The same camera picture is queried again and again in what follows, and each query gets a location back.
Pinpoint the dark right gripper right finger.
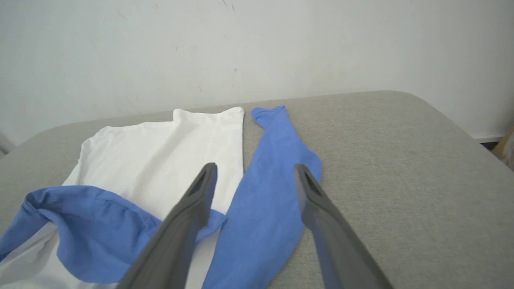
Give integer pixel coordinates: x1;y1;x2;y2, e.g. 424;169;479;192
294;163;395;289

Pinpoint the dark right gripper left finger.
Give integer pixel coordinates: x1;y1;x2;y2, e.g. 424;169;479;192
116;162;218;289

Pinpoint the blue and white garment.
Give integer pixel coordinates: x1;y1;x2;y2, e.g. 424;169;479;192
0;105;322;289

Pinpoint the beige blurry object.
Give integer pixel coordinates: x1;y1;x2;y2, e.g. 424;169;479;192
480;124;514;171

